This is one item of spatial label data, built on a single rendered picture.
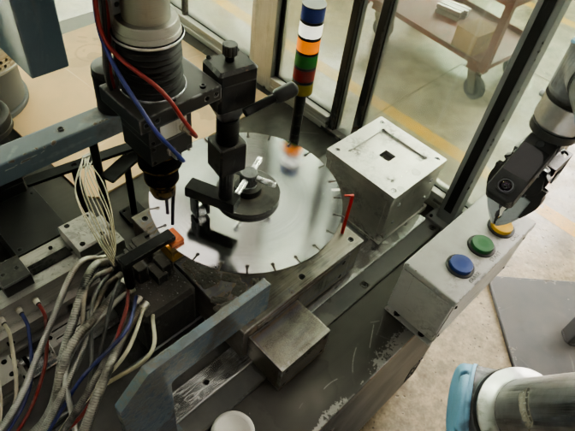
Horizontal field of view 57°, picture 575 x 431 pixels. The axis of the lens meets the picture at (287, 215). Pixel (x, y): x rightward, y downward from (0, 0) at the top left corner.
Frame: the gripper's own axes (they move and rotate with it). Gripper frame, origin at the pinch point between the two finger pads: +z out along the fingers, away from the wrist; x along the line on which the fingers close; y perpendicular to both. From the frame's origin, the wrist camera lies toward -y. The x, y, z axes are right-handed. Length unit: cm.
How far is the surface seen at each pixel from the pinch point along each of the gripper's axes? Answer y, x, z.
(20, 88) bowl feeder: -37, 102, 17
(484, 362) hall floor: 47, -12, 97
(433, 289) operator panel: -13.3, 0.4, 8.4
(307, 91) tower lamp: -0.9, 44.2, -1.0
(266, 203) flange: -27.0, 28.0, 1.2
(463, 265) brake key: -6.6, -0.5, 6.5
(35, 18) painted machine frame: -51, 44, -32
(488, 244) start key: 1.1, -0.8, 6.5
